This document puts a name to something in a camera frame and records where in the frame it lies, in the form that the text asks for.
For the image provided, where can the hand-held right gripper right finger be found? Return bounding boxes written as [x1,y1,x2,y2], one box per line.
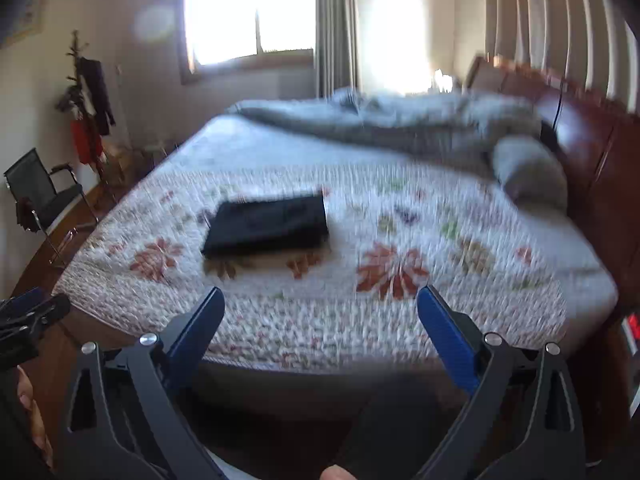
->
[415,285,588,480]

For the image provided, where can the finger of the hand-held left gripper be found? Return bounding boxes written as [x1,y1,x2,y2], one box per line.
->
[0,287,72,333]

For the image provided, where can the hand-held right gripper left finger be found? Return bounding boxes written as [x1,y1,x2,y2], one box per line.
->
[52,287,227,480]

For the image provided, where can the black pants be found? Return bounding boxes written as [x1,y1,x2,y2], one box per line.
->
[201,191,330,259]

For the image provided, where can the person's left hand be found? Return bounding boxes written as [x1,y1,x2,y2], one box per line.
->
[17,367,55,463]

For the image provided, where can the person's leg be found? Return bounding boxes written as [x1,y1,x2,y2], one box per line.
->
[320,390,472,480]

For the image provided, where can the floral quilted bedspread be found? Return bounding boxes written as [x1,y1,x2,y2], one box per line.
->
[52,115,618,376]

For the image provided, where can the black office chair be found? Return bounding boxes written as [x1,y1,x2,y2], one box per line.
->
[4,147,99,267]

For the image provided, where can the grey pillow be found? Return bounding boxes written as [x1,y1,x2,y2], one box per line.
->
[492,135,571,212]

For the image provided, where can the coat rack with clothes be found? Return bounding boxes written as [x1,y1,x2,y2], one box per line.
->
[55,30,118,167]

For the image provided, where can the grey-blue comforter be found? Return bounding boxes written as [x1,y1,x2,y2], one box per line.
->
[227,87,546,176]

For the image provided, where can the wooden headboard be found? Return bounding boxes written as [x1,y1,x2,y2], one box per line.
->
[465,55,640,461]

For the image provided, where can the window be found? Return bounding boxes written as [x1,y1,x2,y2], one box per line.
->
[179,0,318,86]

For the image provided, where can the grey curtain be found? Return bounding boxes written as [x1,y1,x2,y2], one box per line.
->
[315,0,362,100]

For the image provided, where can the beige pleated curtain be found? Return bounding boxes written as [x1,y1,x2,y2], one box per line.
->
[482,0,640,116]

